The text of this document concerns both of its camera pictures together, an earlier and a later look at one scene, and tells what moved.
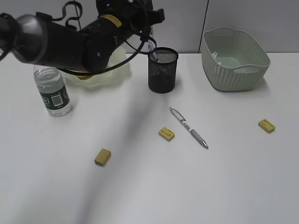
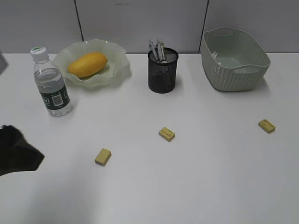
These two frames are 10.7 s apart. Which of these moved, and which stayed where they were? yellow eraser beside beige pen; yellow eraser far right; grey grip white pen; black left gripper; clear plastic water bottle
Moved: black left gripper; grey grip white pen
Stayed: clear plastic water bottle; yellow eraser far right; yellow eraser beside beige pen
